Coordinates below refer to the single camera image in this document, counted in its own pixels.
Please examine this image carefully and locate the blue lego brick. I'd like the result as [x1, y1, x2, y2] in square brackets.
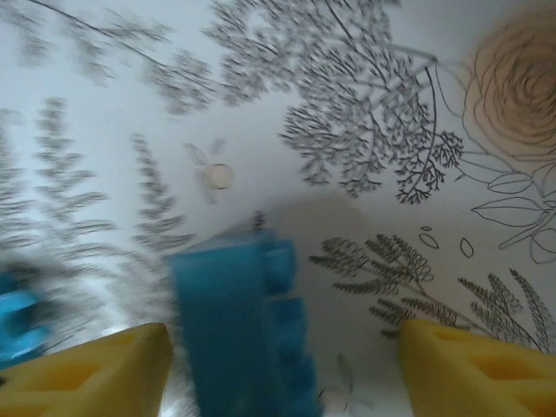
[0, 268, 53, 361]
[167, 228, 325, 417]

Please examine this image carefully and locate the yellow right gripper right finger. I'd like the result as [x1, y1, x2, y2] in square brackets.
[399, 320, 556, 417]

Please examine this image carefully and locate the floral white tablecloth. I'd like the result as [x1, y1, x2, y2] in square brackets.
[0, 0, 556, 417]

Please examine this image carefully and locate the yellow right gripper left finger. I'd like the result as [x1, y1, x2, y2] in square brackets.
[0, 323, 175, 417]

